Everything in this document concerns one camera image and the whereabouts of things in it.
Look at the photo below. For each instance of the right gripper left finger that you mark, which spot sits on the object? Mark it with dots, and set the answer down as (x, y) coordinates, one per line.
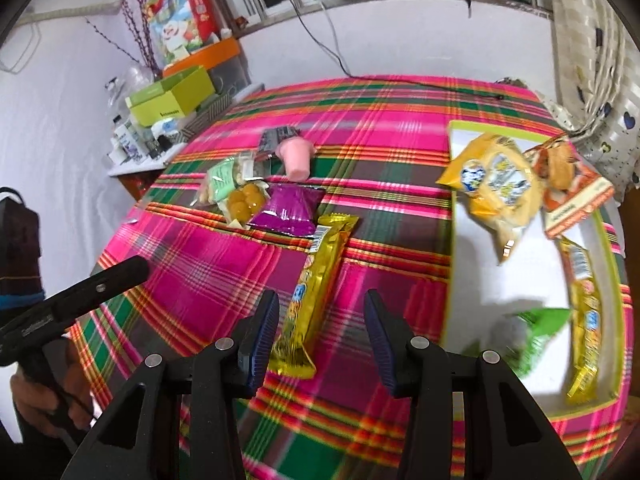
(258, 332)

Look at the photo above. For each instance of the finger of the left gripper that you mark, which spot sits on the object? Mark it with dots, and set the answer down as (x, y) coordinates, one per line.
(90, 293)

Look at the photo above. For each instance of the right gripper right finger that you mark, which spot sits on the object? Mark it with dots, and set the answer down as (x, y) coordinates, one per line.
(389, 335)

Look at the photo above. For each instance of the gold wafer bar wrapper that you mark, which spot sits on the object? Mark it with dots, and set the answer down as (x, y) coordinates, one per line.
(291, 353)

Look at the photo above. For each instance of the green snack bag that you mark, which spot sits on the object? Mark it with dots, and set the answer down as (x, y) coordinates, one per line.
(527, 334)

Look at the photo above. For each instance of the large yellow snack bag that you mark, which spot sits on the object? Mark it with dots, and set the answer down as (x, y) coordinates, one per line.
(504, 193)

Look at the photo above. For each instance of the orange white biscuit packet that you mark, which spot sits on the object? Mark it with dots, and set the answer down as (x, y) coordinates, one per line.
(573, 189)

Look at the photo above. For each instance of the green clear snack packet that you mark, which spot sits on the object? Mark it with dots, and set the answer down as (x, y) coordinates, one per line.
(228, 176)

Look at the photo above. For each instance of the person's left hand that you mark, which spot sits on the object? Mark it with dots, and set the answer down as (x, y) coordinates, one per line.
(35, 401)

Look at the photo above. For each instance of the purple snack packet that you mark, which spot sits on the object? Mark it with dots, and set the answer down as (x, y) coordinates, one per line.
(291, 210)

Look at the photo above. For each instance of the white toiletry bottle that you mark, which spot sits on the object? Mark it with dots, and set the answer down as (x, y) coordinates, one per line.
(128, 138)

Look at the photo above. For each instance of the yellow egg yolk packet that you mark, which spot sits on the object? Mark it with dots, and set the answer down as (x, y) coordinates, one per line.
(244, 203)

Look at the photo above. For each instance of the yellow-green shallow box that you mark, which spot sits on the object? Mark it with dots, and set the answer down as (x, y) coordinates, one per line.
(483, 289)

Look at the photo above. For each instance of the lime green storage box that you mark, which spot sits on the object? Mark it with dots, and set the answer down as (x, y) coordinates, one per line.
(176, 96)

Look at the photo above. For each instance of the pink cup-shaped snack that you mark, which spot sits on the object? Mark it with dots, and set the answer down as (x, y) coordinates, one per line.
(296, 154)

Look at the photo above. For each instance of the dark grey snack packet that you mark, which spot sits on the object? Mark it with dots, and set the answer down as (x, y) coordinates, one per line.
(271, 138)

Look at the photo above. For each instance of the orange plastic bin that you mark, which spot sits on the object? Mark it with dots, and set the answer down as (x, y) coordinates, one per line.
(222, 61)

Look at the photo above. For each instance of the purple dried flower branches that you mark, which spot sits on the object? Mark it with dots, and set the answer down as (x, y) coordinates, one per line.
(136, 21)

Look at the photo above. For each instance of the red cartoon gift box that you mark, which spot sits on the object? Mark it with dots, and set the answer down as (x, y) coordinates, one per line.
(181, 27)

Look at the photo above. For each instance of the heart pattern curtain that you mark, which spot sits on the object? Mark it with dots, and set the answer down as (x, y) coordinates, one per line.
(597, 71)

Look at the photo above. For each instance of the black bag with handle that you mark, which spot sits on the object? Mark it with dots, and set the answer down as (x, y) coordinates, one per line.
(21, 284)

